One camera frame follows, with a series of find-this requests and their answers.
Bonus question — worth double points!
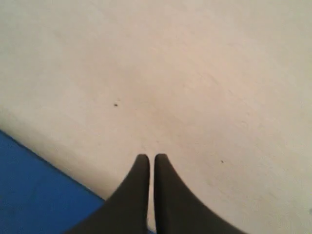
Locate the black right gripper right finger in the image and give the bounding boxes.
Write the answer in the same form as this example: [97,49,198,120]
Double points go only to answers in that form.
[154,154,244,234]

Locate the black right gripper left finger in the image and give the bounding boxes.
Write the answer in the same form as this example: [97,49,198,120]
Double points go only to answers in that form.
[66,155,150,234]

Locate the blue ring binder notebook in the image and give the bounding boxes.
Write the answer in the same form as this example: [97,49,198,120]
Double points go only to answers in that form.
[0,133,104,234]

